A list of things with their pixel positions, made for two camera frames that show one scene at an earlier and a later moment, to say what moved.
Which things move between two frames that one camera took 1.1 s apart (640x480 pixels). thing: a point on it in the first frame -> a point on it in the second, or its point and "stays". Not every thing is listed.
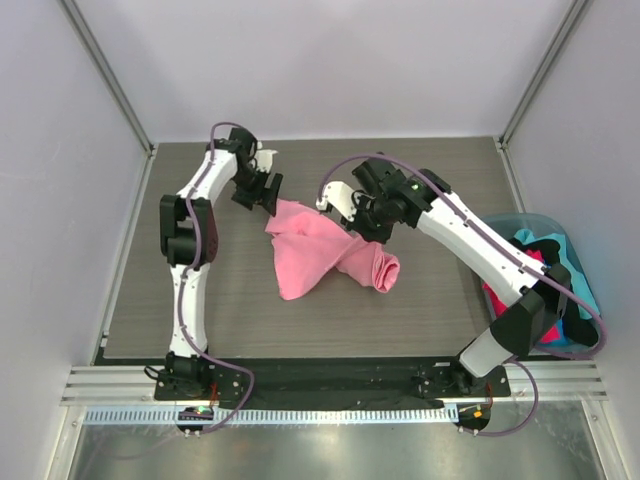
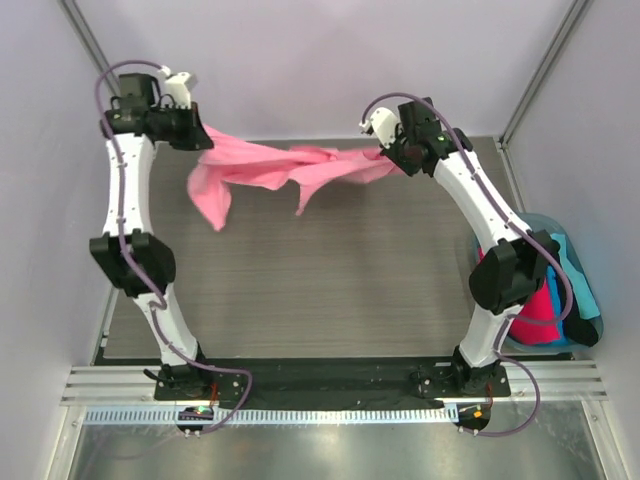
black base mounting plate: [325, 380] stays
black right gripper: [368, 226] -> [400, 158]
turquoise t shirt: [584, 306] stays
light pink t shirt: [308, 242] -> [225, 162]
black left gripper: [268, 196] -> [198, 138]
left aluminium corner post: [110, 76] stays
